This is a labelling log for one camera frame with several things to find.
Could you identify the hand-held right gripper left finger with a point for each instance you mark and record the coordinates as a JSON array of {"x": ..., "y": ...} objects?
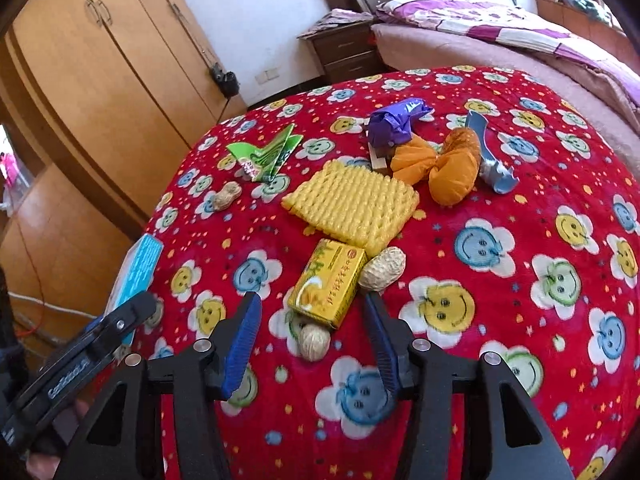
[{"x": 241, "y": 345}]

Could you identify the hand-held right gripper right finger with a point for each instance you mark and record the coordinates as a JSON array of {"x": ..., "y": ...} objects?
[{"x": 382, "y": 345}]

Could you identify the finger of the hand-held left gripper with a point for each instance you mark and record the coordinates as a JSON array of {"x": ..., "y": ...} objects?
[{"x": 122, "y": 320}]

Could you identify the teal paper box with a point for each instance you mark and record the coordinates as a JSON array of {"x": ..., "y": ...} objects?
[{"x": 135, "y": 275}]

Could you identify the yellow cardboard box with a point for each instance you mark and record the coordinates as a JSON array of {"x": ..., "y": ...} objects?
[{"x": 325, "y": 285}]

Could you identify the purple plastic wrapper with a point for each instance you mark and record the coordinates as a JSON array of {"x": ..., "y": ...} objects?
[{"x": 395, "y": 122}]

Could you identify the person's left hand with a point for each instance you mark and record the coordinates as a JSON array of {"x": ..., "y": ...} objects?
[{"x": 82, "y": 410}]

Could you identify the large peanut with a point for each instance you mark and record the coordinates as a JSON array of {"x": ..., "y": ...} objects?
[{"x": 382, "y": 270}]

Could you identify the yellow foam fruit net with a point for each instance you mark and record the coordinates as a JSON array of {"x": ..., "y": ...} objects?
[{"x": 350, "y": 205}]

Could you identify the small peanut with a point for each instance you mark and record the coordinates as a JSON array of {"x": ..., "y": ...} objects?
[{"x": 227, "y": 196}]

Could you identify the mustard orange plastic wrapper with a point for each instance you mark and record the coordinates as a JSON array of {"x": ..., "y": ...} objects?
[{"x": 455, "y": 172}]

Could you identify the green plastic wrapper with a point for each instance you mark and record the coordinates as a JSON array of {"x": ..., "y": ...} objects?
[{"x": 265, "y": 157}]

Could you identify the light blue plastic piece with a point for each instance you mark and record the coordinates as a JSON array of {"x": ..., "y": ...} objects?
[{"x": 492, "y": 165}]

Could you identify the wooden wardrobe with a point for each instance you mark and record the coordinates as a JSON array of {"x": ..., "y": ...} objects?
[{"x": 100, "y": 85}]

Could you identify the black hanging bag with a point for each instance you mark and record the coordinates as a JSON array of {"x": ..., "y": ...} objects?
[{"x": 225, "y": 80}]

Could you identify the dark wooden nightstand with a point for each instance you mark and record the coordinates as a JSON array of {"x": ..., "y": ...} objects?
[{"x": 345, "y": 52}]

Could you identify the bed with brown cover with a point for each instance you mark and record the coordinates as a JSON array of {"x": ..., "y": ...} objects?
[{"x": 450, "y": 50}]

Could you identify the folded pink clothes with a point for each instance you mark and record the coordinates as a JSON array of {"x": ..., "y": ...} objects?
[{"x": 340, "y": 19}]

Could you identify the purple patchwork quilt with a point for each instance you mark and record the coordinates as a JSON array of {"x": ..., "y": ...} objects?
[{"x": 500, "y": 25}]

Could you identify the low wooden window cabinet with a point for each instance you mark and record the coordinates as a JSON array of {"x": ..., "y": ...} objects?
[{"x": 565, "y": 25}]

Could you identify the dark items on cabinet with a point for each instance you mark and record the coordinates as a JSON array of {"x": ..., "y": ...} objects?
[{"x": 592, "y": 10}]

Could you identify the wall power socket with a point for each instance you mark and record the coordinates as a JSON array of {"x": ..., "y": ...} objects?
[{"x": 267, "y": 75}]

